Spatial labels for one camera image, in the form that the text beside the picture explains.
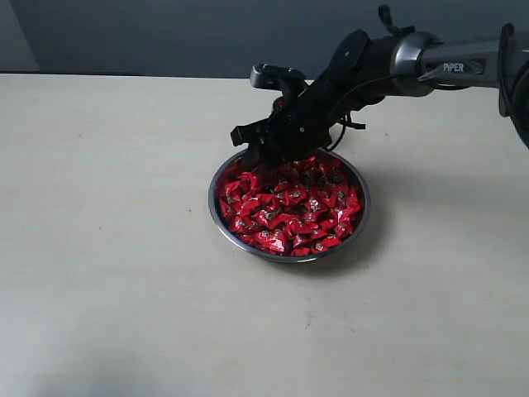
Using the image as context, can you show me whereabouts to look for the red candy front right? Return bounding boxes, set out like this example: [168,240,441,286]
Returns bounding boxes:
[311,235,341,254]

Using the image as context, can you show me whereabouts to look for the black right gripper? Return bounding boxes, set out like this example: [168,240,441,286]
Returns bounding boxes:
[231,28,397,171]

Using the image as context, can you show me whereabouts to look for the shiny steel cup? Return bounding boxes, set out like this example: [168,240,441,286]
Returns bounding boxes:
[271,96,284,114]

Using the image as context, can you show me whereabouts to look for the round steel bowl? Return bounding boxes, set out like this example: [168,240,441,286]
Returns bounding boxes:
[208,151,370,264]

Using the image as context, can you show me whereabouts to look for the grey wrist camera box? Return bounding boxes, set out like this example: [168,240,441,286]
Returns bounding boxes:
[250,64,306,91]

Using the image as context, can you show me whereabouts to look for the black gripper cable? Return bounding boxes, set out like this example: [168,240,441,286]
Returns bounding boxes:
[326,74,398,151]

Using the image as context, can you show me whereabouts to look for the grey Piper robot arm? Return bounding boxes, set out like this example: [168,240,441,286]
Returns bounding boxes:
[231,24,528,168]

